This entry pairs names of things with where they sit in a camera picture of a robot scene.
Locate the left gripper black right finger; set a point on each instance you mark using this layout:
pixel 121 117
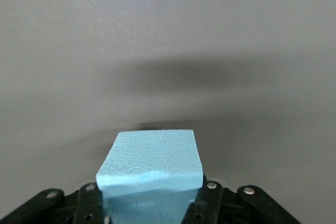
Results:
pixel 236 208

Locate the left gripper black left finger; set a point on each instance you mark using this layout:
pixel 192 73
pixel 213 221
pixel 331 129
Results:
pixel 52 208

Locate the light blue foam block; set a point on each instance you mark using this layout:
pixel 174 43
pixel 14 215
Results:
pixel 152 155

